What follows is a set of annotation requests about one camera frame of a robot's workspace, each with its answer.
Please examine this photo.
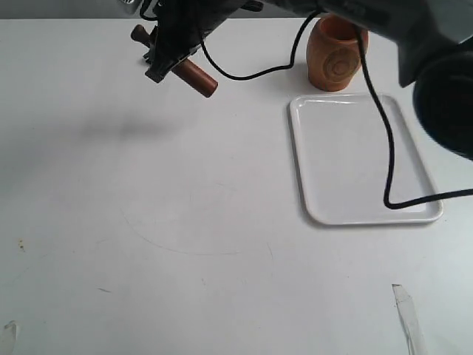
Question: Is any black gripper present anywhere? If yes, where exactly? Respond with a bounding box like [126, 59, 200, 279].
[142, 1, 237, 83]

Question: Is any brown wooden pestle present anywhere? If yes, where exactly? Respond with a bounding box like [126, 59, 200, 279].
[130, 24, 218, 98]

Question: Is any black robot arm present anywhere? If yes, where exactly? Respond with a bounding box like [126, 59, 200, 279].
[140, 0, 472, 159]

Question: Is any brown wooden mortar cup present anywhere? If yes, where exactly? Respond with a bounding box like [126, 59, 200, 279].
[306, 15, 361, 92]

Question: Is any white rectangular tray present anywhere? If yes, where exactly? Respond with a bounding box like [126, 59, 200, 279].
[289, 93, 443, 226]

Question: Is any clear tape strip left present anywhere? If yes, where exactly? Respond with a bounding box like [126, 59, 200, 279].
[1, 321, 18, 354]

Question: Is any clear tape strip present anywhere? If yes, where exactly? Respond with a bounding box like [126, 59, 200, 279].
[392, 284, 428, 355]
[1, 321, 18, 354]

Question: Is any clear tape strip right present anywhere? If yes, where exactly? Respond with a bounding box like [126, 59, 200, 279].
[392, 284, 428, 355]

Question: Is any black cable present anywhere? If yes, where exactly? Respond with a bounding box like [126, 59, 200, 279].
[201, 7, 473, 211]

